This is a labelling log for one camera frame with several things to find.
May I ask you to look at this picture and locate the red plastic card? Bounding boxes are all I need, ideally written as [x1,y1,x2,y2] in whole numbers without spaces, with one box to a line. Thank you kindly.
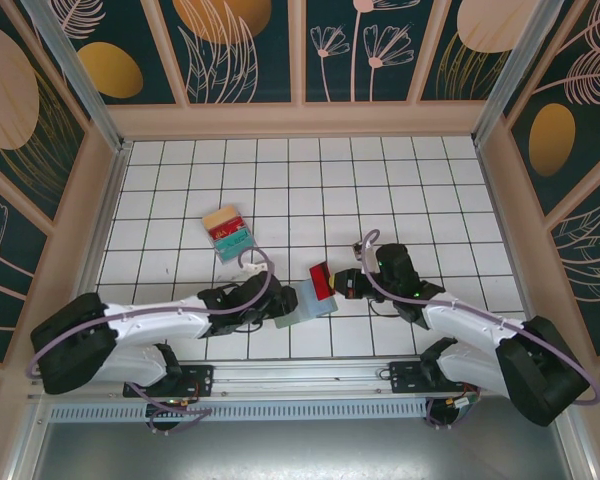
[308,259,335,302]

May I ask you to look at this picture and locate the green card holder wallet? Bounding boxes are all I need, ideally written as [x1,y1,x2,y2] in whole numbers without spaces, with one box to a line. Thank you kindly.
[273,277,340,330]

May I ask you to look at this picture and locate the teal card with white print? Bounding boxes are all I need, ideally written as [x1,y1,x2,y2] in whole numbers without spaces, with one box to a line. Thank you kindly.
[213,230,255,262]

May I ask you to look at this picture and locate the stack of coloured cards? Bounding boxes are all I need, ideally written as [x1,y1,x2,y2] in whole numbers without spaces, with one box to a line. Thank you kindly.
[201,204,256,266]

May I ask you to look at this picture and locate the red VIP card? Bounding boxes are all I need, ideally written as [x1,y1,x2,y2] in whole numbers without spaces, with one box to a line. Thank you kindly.
[207,219,247,237]

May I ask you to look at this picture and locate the beige plastic card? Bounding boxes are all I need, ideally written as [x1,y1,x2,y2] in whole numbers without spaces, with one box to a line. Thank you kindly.
[202,206,237,227]

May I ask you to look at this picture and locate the grey metal sheet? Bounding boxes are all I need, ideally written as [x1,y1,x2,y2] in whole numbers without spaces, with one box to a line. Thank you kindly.
[9,419,596,480]

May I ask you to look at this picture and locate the small green controller board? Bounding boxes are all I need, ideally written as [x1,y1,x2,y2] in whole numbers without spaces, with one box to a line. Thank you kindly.
[449,392,481,416]

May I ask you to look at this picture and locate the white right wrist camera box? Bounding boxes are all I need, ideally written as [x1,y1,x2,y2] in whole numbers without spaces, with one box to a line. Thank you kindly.
[352,242,370,274]

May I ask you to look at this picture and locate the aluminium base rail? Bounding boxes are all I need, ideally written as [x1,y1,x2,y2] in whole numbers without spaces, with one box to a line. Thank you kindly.
[27,353,574,404]

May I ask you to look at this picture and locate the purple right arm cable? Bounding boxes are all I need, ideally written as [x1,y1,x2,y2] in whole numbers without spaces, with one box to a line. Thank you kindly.
[362,229,600,431]

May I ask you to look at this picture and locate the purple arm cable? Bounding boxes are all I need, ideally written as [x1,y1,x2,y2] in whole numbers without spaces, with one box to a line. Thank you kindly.
[25,248,276,435]
[362,229,600,431]

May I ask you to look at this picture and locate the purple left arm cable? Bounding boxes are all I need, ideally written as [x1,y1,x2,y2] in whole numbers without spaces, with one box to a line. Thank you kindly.
[25,248,276,435]

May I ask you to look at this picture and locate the grey slotted cable duct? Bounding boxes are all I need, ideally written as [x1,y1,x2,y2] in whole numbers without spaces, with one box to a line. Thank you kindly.
[47,402,429,422]

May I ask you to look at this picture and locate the aluminium frame post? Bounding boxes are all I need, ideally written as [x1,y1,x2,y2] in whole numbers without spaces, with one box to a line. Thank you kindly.
[19,0,134,154]
[471,0,566,146]

